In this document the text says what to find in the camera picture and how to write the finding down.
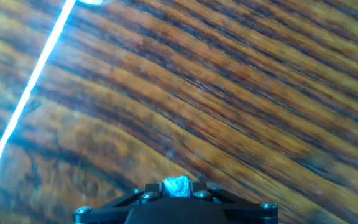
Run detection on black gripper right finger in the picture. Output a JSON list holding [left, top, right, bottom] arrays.
[[188, 182, 279, 224]]

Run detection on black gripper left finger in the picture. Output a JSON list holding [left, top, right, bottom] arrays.
[[72, 182, 167, 224]]

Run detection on white paper ball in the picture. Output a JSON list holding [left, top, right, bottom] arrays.
[[162, 175, 191, 198]]

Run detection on clear glass cup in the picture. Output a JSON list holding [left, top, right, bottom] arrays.
[[78, 0, 113, 6]]

